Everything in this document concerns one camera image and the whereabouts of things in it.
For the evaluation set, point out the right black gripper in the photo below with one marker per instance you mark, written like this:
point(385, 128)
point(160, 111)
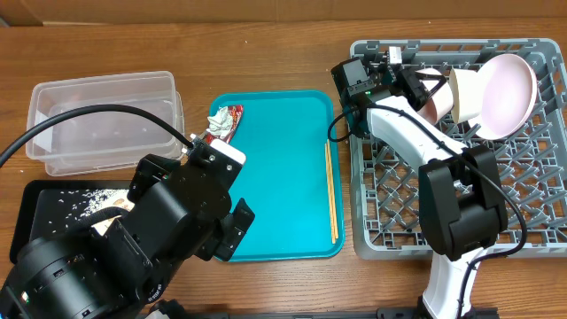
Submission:
point(416, 87)

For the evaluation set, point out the small white bowl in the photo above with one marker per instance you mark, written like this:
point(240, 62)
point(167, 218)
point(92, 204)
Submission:
point(467, 90)

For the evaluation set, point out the white bowl with food scraps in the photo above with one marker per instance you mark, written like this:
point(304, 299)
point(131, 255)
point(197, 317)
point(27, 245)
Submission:
point(440, 103)

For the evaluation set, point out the large white plate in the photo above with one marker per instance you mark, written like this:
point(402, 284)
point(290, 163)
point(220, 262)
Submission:
point(509, 91)

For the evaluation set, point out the wooden chopstick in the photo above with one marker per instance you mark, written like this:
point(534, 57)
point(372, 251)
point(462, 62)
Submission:
point(330, 192)
point(334, 209)

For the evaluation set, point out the red foil wrapper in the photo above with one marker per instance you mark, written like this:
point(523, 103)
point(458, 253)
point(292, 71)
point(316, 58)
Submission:
point(223, 125)

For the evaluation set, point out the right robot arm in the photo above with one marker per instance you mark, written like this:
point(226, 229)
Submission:
point(461, 208)

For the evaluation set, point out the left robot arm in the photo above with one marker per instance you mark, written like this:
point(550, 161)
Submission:
point(117, 261)

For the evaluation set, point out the grey dishwasher rack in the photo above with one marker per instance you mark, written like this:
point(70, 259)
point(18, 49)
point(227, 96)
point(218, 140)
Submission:
point(532, 161)

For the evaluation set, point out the teal serving tray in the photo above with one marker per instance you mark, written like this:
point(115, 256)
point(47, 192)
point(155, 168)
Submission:
point(284, 181)

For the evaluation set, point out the clear plastic storage bin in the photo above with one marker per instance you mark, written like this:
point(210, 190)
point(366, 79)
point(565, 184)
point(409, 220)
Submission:
point(104, 141)

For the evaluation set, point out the black plastic tray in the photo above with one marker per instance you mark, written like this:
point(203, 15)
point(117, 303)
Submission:
point(33, 248)

